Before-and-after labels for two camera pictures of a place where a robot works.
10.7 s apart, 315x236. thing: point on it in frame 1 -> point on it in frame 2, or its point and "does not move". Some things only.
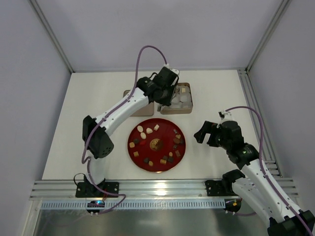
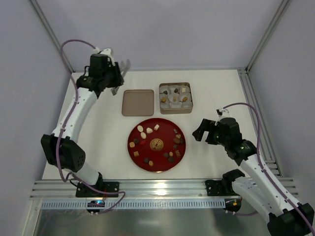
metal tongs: [175, 94] -> [124, 68]
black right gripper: [212, 136] does not move
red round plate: [156, 145] does not move
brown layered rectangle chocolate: [177, 153] does not move
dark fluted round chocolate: [136, 141] does not move
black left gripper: [169, 97] -> [118, 76]
